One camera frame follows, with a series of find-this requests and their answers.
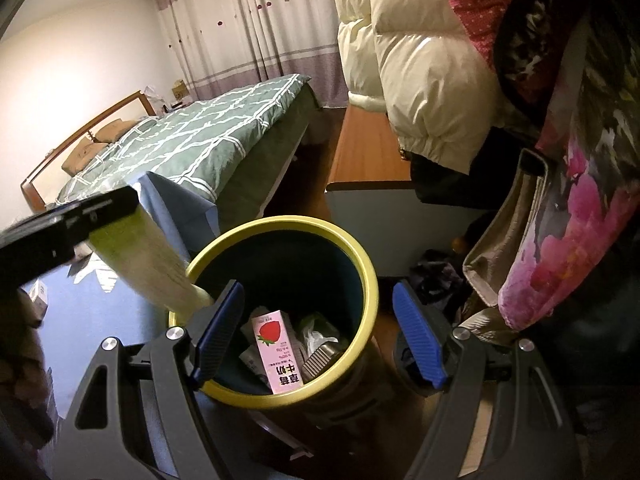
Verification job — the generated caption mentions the grey flat packet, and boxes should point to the grey flat packet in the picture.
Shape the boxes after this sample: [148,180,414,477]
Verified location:
[239,320,273,383]

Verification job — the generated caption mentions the bed with green quilt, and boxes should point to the bed with green quilt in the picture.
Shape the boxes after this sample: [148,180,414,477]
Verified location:
[20,91,326,241]

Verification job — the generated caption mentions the pink and cream curtain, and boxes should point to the pink and cream curtain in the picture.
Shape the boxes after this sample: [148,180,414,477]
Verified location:
[147,0,351,108]

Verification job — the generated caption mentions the pink milk carton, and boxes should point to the pink milk carton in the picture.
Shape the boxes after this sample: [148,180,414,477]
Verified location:
[251,310,307,395]

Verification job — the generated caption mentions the yellow-rimmed dark trash can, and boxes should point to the yellow-rimmed dark trash can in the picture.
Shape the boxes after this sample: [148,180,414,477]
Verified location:
[167,215,401,428]

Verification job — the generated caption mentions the pink floral cloth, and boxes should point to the pink floral cloth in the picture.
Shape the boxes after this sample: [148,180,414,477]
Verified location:
[500,10,640,331]

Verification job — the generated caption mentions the beige fabric bag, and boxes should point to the beige fabric bag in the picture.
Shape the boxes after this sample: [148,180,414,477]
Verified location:
[462,147,551,346]

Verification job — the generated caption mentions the grey ribbed packet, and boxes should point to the grey ribbed packet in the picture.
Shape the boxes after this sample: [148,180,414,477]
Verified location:
[301,342,346,381]

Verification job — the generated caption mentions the bed with green duvet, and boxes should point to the bed with green duvet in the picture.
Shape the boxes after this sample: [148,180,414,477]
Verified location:
[55,74,313,206]

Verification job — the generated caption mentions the cream down jacket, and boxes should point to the cream down jacket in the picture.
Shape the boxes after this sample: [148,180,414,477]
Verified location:
[331,0,506,176]

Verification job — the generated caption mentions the dark clothes on floor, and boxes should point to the dark clothes on floor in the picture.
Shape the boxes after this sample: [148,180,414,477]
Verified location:
[410,247,476,321]

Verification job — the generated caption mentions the cream cardboard box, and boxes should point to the cream cardboard box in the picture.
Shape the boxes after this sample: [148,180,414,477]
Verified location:
[87,205,216,313]

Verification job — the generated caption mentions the brown pillow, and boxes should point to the brown pillow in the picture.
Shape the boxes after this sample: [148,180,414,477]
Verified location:
[95,119,136,142]
[61,142,108,176]

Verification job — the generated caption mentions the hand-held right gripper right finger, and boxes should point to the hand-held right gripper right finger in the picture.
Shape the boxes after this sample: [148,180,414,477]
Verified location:
[391,281,583,480]

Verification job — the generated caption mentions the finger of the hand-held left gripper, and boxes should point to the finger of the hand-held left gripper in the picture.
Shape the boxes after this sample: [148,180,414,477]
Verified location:
[0,185,141,291]

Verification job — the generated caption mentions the wooden cabinet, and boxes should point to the wooden cabinet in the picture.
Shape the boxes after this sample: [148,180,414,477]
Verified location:
[325,105,486,281]

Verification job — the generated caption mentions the small white box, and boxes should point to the small white box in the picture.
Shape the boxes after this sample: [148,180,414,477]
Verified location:
[27,280,51,313]

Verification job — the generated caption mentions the red dotted cloth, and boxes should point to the red dotted cloth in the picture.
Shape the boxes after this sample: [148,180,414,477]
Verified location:
[432,0,526,76]

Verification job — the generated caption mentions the white paper towel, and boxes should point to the white paper towel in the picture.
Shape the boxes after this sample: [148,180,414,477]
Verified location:
[295,312,343,356]

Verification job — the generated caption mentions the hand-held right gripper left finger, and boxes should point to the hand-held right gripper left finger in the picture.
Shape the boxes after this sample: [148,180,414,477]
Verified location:
[60,280,246,480]

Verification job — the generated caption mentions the person's left hand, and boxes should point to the person's left hand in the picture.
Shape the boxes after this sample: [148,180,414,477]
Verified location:
[0,287,51,411]

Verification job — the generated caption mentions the dark patterned garment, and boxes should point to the dark patterned garment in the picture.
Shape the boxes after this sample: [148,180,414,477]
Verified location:
[495,0,591,126]

